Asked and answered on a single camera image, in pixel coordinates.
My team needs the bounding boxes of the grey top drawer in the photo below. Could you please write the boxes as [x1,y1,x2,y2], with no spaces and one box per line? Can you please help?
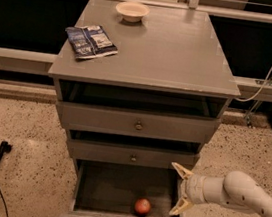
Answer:
[56,102,220,144]

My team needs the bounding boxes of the grey wooden drawer cabinet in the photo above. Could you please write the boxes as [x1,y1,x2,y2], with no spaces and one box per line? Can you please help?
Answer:
[37,0,252,182]

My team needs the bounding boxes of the grey open bottom drawer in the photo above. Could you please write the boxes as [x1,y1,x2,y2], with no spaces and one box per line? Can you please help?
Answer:
[60,161,181,217]

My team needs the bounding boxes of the grey middle drawer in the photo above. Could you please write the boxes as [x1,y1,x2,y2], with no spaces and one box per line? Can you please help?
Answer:
[66,139,200,169]

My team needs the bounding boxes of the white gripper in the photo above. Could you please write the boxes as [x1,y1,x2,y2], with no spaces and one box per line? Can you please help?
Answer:
[169,162,206,216]

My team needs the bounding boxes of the red apple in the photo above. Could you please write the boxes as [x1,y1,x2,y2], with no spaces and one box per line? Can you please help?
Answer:
[134,198,152,217]

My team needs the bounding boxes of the blue white snack bag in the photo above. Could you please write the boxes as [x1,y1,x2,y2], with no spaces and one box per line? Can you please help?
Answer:
[65,25,118,60]

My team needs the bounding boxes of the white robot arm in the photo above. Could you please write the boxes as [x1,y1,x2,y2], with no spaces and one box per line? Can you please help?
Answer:
[169,162,272,217]

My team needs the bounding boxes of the beige bowl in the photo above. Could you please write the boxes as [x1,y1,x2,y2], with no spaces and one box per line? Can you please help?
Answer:
[116,1,150,23]

